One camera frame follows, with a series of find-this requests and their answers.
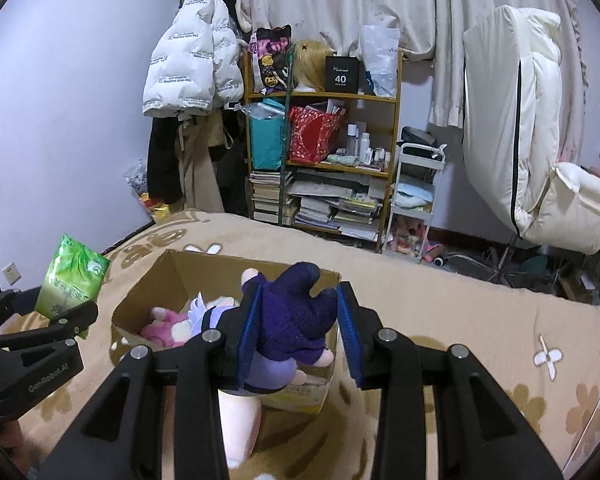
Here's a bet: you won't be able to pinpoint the cardboard box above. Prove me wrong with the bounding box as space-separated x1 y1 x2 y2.
111 248 342 416

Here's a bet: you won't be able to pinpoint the pink white plush toy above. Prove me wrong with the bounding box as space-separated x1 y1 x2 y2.
141 306 193 350

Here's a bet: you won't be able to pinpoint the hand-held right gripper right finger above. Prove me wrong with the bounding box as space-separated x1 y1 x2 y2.
336 281 566 480

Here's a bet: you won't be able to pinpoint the blonde wig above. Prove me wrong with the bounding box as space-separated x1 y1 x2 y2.
292 40 333 93

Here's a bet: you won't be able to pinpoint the white padded chair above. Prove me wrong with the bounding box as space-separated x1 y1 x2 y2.
450 5 600 288

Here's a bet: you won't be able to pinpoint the teal paper bag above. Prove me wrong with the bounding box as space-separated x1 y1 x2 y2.
249 100 287 171

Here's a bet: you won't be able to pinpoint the pile of books and magazines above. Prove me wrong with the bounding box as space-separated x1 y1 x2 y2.
287 170 388 242

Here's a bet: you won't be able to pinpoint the white puffer jacket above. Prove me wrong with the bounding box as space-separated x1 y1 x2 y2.
142 0 246 118

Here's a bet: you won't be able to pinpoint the stack of books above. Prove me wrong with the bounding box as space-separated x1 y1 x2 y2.
250 170 296 222

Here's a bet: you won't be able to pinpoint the pink-haired purple-dressed plush doll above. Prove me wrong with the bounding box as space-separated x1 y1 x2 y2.
217 260 338 470

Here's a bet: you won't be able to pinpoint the wooden shelf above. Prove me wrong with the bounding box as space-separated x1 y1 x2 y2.
244 50 403 253

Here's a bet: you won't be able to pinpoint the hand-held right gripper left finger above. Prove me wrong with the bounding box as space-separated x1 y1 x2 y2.
27 282 266 480

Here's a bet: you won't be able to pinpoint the white trolley cart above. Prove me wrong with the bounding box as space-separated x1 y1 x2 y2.
382 141 447 263

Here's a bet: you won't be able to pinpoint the green tissue pack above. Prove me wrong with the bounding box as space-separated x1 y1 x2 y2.
34 233 112 339

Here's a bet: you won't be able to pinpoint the white plastic bag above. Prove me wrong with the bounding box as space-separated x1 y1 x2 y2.
122 160 151 196

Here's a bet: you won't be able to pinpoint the tangle of floor cables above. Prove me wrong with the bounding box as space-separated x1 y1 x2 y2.
555 250 600 311

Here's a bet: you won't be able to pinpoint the red gift bag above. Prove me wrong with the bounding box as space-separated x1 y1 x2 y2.
288 105 346 165

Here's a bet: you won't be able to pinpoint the blue white cloth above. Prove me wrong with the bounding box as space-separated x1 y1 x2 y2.
395 180 433 208

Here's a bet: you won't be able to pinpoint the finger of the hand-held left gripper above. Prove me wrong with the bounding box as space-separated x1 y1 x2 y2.
0 301 99 357
0 285 43 333

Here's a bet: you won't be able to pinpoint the black pink printed bag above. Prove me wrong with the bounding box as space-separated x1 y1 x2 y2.
249 25 293 93

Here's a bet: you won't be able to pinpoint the lavender white plush toy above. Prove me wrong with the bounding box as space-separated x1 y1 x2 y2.
185 295 242 337

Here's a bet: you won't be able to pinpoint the row of cosmetic bottles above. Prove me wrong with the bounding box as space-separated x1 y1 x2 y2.
346 122 393 167

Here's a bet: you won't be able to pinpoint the colourful packets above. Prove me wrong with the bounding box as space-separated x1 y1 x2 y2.
139 192 173 223

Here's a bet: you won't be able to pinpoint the black pouch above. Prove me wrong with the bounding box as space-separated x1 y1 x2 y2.
401 126 438 146

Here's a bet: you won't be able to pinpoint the clear plastic bag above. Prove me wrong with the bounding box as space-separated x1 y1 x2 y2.
359 24 401 98

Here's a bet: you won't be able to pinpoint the black hanging coat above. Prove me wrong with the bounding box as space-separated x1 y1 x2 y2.
146 117 183 206

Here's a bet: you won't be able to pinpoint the dark green cloth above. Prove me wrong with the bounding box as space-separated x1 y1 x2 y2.
520 257 556 281

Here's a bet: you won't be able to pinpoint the pink toys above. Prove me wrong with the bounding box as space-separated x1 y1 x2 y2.
390 215 431 258

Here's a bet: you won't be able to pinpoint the beige hanging coat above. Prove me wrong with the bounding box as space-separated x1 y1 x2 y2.
175 115 226 211

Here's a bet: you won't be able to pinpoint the dark hanging garment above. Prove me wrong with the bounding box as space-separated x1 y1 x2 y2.
212 105 253 216

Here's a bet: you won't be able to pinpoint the black square box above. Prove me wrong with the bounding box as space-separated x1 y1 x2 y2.
325 55 361 94

